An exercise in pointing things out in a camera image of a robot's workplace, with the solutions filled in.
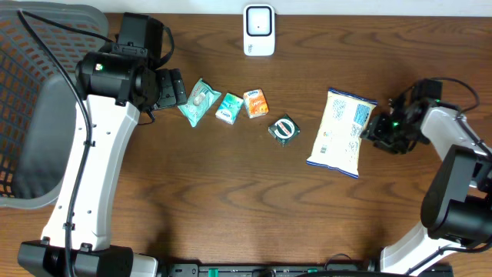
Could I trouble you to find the mint Zappy wipes packet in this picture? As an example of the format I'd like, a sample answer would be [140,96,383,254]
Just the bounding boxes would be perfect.
[178,78,221,128]

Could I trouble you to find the large yellow wipes packet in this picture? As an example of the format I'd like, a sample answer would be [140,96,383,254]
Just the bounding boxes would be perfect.
[306,88,377,179]

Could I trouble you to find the teal tissue pack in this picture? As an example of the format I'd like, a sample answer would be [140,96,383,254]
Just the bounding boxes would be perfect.
[215,93,244,125]

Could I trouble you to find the orange tissue pack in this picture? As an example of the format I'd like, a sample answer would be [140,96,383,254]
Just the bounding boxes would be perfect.
[243,88,269,118]

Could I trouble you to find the Zam-Buk ointment tin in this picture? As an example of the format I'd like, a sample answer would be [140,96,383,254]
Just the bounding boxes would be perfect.
[268,114,301,146]

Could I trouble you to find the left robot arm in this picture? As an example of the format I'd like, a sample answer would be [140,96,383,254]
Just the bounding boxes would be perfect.
[18,12,187,276]

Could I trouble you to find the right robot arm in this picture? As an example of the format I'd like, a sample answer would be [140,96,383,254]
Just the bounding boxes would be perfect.
[361,77,491,276]

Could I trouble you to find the white barcode scanner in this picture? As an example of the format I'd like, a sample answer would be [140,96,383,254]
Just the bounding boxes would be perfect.
[243,4,276,56]

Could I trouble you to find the grey plastic mesh basket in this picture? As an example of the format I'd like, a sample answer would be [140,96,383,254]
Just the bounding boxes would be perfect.
[1,1,108,209]

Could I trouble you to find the black right camera cable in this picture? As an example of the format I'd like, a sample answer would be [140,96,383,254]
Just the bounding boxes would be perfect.
[390,76,492,155]

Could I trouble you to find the black camera cable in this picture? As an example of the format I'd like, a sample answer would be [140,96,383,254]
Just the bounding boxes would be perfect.
[15,9,116,277]
[390,76,492,155]

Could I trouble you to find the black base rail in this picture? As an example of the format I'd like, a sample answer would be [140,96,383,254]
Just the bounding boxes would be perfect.
[165,262,454,277]

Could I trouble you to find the black left camera cable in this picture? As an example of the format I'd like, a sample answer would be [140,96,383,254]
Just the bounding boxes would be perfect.
[15,9,116,277]

